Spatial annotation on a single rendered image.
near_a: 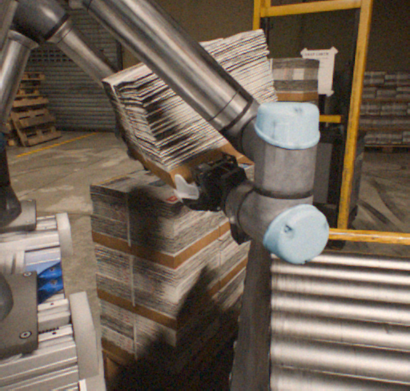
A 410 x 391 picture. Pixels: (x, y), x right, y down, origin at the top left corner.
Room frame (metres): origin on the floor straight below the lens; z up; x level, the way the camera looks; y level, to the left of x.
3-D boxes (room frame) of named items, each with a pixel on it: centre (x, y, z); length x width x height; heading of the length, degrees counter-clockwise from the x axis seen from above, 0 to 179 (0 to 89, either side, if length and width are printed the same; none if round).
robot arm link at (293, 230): (0.45, -0.10, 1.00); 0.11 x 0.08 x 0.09; 23
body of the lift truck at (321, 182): (2.93, -0.87, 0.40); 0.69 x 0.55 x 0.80; 58
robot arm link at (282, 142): (0.47, -0.10, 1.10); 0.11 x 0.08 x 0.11; 9
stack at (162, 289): (1.64, -0.06, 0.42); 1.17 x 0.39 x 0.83; 148
